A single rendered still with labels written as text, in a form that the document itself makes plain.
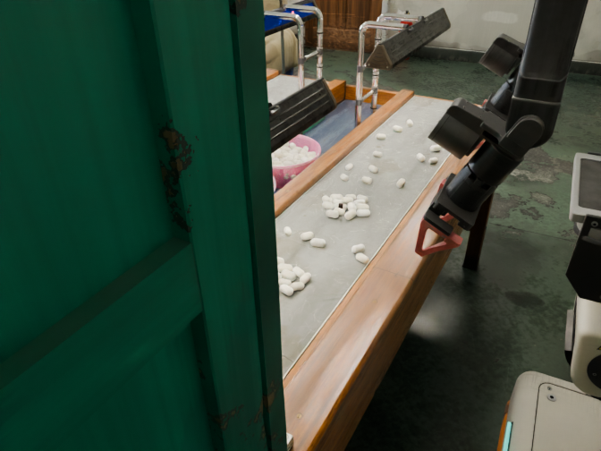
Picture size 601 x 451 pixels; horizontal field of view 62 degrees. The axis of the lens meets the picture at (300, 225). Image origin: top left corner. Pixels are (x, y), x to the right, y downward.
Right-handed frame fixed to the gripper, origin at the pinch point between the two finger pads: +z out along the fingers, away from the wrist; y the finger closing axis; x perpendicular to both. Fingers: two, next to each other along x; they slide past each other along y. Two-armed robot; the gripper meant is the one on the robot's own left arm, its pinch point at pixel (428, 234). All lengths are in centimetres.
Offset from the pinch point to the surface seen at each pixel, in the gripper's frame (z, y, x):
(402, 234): 26.0, -31.9, 0.0
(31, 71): -34, 57, -25
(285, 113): 7.7, -17.9, -36.1
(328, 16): 159, -476, -170
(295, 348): 31.9, 10.6, -6.2
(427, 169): 30, -74, -3
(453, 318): 89, -93, 45
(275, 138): 9.5, -11.0, -33.8
